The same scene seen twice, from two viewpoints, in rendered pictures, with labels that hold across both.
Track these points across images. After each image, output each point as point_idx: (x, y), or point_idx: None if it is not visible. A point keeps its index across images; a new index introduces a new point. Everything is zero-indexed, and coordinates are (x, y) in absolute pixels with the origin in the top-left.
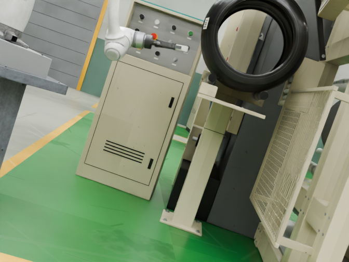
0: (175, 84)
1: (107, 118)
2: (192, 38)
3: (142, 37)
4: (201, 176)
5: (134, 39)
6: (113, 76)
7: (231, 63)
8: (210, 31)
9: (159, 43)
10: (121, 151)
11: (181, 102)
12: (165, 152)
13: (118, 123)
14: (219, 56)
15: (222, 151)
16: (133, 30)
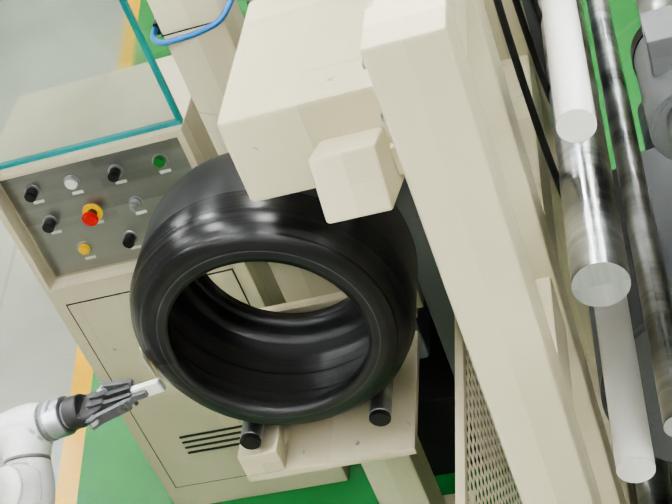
0: (219, 281)
1: (146, 405)
2: (172, 166)
3: (57, 425)
4: (398, 475)
5: (47, 437)
6: (86, 334)
7: (283, 271)
8: (169, 378)
9: (96, 424)
10: (223, 439)
11: (260, 303)
12: None
13: (173, 402)
14: (228, 407)
15: (422, 335)
16: (30, 418)
